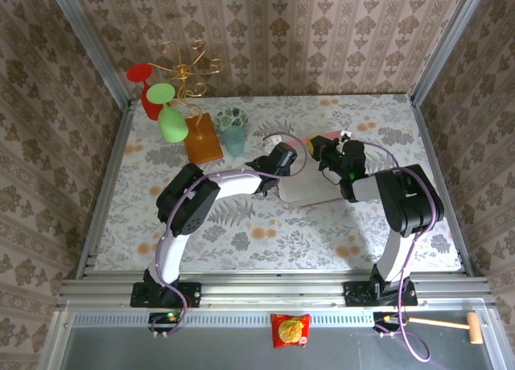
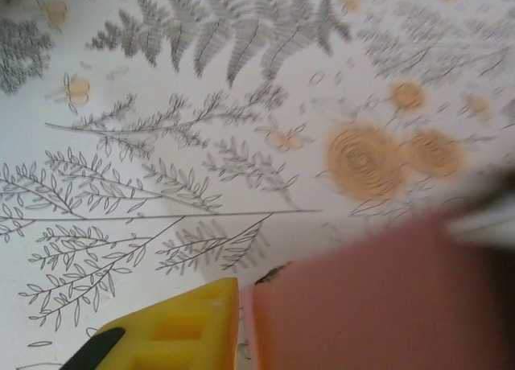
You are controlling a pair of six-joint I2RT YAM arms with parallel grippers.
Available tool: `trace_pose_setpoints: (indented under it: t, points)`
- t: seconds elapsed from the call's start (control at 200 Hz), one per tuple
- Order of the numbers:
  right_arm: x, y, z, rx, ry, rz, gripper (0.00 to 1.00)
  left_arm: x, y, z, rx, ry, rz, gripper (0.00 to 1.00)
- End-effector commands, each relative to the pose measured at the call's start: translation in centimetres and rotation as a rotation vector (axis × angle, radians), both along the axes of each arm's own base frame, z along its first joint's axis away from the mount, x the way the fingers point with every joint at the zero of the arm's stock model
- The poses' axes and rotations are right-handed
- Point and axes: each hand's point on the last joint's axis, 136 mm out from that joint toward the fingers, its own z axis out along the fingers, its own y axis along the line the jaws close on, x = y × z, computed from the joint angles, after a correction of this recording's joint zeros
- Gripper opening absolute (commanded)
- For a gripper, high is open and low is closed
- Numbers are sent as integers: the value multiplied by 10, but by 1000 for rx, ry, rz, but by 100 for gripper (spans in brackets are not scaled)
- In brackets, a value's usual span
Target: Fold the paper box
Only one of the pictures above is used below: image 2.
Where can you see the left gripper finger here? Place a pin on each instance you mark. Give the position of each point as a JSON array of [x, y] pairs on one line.
[[181, 330]]

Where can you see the pink paper box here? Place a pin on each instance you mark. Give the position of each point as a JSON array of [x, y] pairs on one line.
[[362, 305]]

